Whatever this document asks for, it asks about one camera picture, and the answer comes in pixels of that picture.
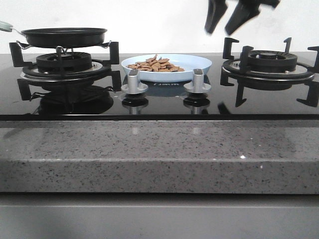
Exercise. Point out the left gas burner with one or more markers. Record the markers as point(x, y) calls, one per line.
point(70, 62)

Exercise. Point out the grey cabinet front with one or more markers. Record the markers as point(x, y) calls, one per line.
point(132, 216)

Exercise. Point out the silver stove knob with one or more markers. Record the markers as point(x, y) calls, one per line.
point(134, 86)
point(197, 85)

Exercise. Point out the left black pan support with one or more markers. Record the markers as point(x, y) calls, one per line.
point(65, 82)

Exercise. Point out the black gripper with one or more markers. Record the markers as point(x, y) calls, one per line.
point(243, 12)

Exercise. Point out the light blue plate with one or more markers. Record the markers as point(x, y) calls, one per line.
point(187, 62)

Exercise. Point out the black pan support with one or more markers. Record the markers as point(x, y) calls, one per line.
point(65, 82)
point(238, 69)

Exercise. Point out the gas burner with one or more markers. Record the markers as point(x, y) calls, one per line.
point(70, 62)
point(271, 61)

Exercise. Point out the right black pan support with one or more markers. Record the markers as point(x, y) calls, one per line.
point(238, 69)

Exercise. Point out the black glass cooktop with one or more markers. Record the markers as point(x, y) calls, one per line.
point(230, 98)

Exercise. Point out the pile of brown meat pieces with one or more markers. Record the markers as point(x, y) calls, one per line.
point(155, 64)

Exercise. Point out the left silver stove knob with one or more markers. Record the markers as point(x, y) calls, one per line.
point(134, 86)

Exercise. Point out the black frying pan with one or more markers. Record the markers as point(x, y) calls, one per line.
point(69, 37)

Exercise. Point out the right silver stove knob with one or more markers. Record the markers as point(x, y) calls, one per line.
point(197, 85)

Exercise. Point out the right gas burner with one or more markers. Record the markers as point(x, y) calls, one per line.
point(271, 61)

